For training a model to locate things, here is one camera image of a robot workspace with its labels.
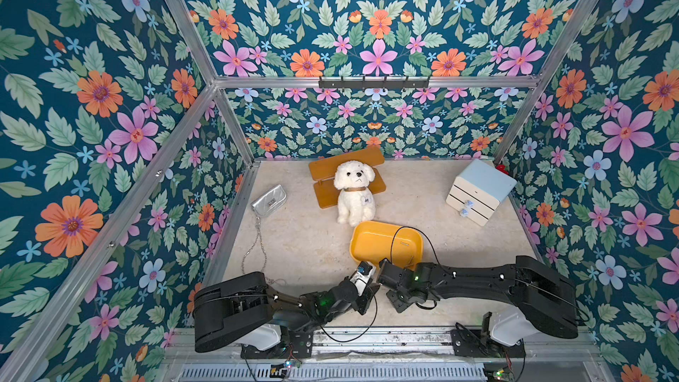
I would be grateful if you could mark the silver clutch purse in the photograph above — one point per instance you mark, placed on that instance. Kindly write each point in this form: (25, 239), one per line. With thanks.
(269, 202)

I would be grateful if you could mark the black hook rail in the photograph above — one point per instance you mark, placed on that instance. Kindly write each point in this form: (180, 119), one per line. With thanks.
(365, 82)

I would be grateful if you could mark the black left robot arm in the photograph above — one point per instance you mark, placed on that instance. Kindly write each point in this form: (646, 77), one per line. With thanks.
(232, 309)

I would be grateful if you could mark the white mini drawer cabinet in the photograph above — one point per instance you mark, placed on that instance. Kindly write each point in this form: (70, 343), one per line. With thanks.
(478, 191)

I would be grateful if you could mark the white plush dog toy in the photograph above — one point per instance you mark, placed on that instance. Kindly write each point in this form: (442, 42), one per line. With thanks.
(355, 202)

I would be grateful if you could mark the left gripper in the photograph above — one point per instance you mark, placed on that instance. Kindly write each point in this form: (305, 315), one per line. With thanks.
(364, 299)

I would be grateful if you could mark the aluminium frame rail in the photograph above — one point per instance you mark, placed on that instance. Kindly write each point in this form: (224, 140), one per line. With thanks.
(436, 342)

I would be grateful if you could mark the yellow plastic storage box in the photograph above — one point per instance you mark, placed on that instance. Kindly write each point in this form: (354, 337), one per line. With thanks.
(373, 241)

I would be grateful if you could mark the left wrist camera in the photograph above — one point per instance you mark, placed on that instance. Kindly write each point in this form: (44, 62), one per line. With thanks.
(365, 272)

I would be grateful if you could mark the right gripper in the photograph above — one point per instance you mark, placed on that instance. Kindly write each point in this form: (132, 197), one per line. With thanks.
(392, 281)

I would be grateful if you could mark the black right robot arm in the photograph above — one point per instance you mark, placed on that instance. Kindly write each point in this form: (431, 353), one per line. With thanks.
(545, 298)

